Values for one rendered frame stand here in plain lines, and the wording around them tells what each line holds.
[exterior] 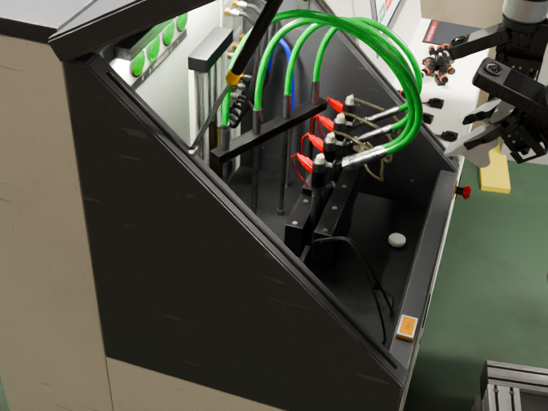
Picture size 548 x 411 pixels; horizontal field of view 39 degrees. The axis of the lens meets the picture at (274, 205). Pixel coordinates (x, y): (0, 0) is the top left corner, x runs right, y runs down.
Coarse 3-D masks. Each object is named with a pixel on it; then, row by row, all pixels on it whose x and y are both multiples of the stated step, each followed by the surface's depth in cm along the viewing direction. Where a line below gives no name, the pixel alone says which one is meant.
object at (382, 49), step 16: (288, 16) 136; (304, 16) 135; (320, 16) 134; (336, 16) 134; (352, 32) 134; (240, 48) 143; (384, 48) 134; (400, 64) 135; (416, 96) 137; (224, 112) 153; (416, 112) 139; (224, 128) 155; (416, 128) 141; (400, 144) 144
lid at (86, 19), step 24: (120, 0) 108; (144, 0) 101; (168, 0) 100; (192, 0) 99; (216, 0) 98; (72, 24) 110; (96, 24) 106; (120, 24) 104; (144, 24) 103; (72, 48) 109; (96, 48) 108
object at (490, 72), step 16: (480, 64) 112; (496, 64) 112; (480, 80) 111; (496, 80) 111; (512, 80) 111; (528, 80) 112; (496, 96) 112; (512, 96) 110; (528, 96) 110; (544, 96) 110; (528, 112) 111; (544, 112) 110
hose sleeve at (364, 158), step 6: (378, 150) 147; (384, 150) 146; (360, 156) 149; (366, 156) 148; (372, 156) 148; (378, 156) 147; (384, 156) 147; (354, 162) 150; (360, 162) 149; (366, 162) 149
